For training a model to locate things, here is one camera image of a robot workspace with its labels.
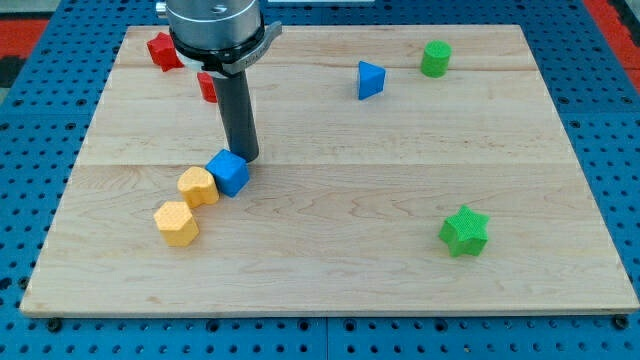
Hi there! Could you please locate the wooden board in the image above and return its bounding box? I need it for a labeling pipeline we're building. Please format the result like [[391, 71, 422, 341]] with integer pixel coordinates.
[[21, 25, 639, 318]]

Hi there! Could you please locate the blue cube block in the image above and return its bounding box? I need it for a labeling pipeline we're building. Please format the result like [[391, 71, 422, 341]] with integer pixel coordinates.
[[205, 149, 250, 197]]

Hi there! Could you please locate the blue triangle block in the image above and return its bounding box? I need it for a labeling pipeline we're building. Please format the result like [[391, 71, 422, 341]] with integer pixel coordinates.
[[357, 61, 386, 100]]

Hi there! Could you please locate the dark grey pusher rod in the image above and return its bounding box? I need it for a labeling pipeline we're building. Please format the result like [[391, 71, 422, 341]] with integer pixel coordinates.
[[213, 71, 259, 163]]

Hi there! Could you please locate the yellow heart block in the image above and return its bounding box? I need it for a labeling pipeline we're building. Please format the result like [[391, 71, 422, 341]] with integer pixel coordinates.
[[177, 167, 219, 208]]

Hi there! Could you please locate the yellow hexagon block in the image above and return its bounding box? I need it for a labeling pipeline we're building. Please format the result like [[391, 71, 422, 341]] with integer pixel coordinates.
[[153, 201, 199, 247]]

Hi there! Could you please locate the red block behind rod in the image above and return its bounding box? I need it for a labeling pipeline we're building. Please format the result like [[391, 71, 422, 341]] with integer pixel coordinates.
[[197, 72, 217, 103]]

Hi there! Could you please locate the green star block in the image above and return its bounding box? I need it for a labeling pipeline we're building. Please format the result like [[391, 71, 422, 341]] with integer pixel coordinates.
[[439, 205, 490, 257]]

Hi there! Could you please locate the green cylinder block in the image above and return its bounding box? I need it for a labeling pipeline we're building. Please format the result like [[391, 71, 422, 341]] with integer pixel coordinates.
[[420, 40, 452, 78]]

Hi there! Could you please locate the red star block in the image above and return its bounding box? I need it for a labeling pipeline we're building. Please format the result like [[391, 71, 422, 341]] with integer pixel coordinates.
[[146, 32, 184, 72]]

